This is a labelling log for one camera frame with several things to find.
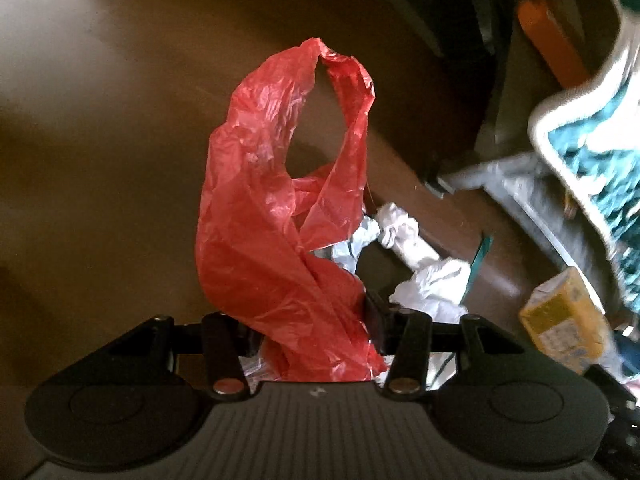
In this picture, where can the red plastic bag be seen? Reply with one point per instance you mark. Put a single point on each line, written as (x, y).
(250, 235)

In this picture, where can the grey stool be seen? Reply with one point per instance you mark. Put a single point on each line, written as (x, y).
(500, 172)

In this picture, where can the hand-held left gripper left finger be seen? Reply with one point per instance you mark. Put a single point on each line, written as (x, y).
(220, 345)

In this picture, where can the teal strip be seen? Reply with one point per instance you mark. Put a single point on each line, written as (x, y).
(482, 255)

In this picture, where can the orange box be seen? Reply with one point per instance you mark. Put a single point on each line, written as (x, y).
(550, 40)

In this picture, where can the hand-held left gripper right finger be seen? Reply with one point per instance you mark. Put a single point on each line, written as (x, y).
(380, 330)

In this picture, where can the yellow carton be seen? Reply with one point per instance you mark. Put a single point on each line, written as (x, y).
(560, 320)

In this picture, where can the white crumpled tissue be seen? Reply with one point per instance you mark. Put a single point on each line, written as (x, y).
(395, 225)

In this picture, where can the teal white zigzag quilt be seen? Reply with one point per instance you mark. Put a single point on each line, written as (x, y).
(600, 160)

